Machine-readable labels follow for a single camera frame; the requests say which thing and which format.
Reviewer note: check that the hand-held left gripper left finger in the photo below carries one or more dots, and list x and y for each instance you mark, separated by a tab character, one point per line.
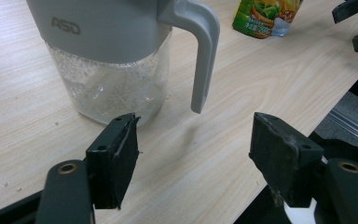
112	165

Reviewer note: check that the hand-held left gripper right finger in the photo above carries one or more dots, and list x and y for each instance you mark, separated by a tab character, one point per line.
279	155

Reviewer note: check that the yellow green spouted pouch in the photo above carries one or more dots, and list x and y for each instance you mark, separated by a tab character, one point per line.
262	18

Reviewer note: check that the metal floor rail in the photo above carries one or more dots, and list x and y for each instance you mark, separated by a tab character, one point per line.
354	127

